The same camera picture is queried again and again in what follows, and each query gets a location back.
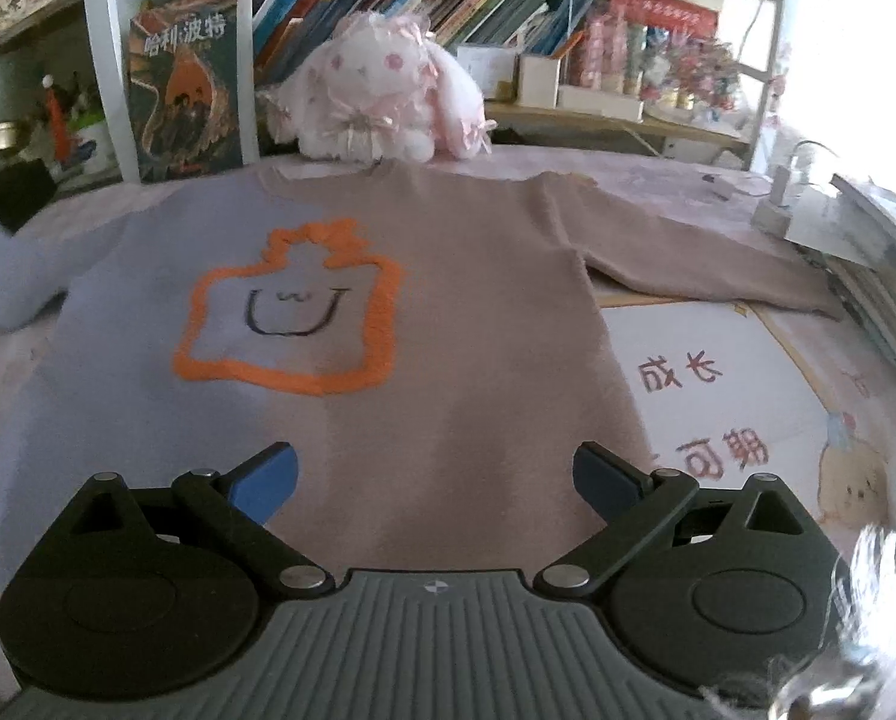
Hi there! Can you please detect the purple and tan sweater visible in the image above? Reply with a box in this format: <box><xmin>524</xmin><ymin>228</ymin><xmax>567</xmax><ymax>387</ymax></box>
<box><xmin>0</xmin><ymin>161</ymin><xmax>840</xmax><ymax>590</ymax></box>

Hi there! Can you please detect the pink checkered table mat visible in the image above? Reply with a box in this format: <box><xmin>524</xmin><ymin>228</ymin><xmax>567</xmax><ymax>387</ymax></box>
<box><xmin>0</xmin><ymin>145</ymin><xmax>896</xmax><ymax>691</ymax></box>

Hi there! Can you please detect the white charger plug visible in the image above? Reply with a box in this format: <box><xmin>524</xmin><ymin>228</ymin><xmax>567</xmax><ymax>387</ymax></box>
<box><xmin>750</xmin><ymin>138</ymin><xmax>825</xmax><ymax>239</ymax></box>

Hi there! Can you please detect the pink plush bunny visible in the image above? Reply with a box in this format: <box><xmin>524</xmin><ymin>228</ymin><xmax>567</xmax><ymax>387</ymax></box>
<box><xmin>257</xmin><ymin>11</ymin><xmax>495</xmax><ymax>164</ymax></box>

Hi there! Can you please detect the wooden bookshelf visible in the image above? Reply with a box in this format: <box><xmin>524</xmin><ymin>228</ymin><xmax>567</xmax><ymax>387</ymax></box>
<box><xmin>0</xmin><ymin>0</ymin><xmax>795</xmax><ymax>182</ymax></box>

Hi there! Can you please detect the Harry Potter book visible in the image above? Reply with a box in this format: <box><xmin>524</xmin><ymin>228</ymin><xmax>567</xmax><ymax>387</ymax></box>
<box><xmin>127</xmin><ymin>0</ymin><xmax>242</xmax><ymax>184</ymax></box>

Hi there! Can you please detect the red boxed book set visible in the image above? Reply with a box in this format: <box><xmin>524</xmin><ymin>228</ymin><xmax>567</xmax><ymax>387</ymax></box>
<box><xmin>567</xmin><ymin>0</ymin><xmax>739</xmax><ymax>117</ymax></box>

